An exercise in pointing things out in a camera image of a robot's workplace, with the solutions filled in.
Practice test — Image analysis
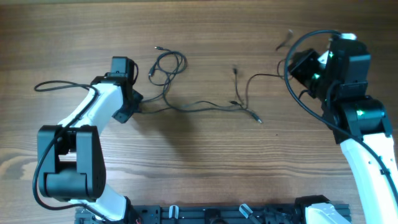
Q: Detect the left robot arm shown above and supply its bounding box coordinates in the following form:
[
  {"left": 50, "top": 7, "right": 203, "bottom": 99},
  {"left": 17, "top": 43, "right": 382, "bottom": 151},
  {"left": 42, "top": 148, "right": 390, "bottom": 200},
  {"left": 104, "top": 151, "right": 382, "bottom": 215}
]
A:
[{"left": 32, "top": 57, "right": 143, "bottom": 223}]

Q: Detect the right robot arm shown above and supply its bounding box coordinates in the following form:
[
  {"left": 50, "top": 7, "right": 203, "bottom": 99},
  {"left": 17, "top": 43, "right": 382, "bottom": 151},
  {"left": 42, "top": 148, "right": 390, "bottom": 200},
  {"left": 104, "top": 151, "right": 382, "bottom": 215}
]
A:
[{"left": 283, "top": 30, "right": 397, "bottom": 223}]

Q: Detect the thin black usb cable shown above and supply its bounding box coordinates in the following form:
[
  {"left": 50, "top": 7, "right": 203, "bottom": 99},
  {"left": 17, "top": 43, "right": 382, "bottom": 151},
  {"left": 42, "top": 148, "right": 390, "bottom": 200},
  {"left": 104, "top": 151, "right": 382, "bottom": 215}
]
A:
[{"left": 232, "top": 29, "right": 295, "bottom": 110}]

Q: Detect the right camera black cable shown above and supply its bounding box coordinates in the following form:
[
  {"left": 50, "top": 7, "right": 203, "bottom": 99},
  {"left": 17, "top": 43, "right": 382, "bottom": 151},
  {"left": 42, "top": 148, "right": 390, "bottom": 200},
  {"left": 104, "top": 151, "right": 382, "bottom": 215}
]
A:
[{"left": 283, "top": 29, "right": 398, "bottom": 206}]

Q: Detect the thick black usb cable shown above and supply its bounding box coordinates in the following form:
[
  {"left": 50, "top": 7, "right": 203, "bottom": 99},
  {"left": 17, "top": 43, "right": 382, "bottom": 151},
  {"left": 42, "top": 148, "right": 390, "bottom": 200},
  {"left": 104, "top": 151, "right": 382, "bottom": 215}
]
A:
[{"left": 138, "top": 46, "right": 188, "bottom": 114}]

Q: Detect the left camera black cable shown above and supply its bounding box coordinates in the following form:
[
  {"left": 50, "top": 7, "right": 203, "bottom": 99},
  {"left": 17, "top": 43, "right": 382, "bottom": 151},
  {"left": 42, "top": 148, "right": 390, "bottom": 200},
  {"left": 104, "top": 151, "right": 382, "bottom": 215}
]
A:
[{"left": 32, "top": 80, "right": 106, "bottom": 222}]

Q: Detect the camera black cable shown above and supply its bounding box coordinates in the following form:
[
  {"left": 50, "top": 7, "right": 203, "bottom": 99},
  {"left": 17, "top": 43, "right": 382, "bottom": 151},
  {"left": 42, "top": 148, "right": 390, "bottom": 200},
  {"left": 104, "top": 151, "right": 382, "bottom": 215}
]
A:
[
  {"left": 32, "top": 80, "right": 106, "bottom": 222},
  {"left": 283, "top": 29, "right": 398, "bottom": 206}
]

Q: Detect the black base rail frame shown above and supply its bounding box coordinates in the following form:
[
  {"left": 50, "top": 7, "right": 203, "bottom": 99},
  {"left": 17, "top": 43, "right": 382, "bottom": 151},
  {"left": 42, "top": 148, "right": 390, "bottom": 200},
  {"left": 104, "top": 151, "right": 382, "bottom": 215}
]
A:
[{"left": 74, "top": 203, "right": 352, "bottom": 224}]

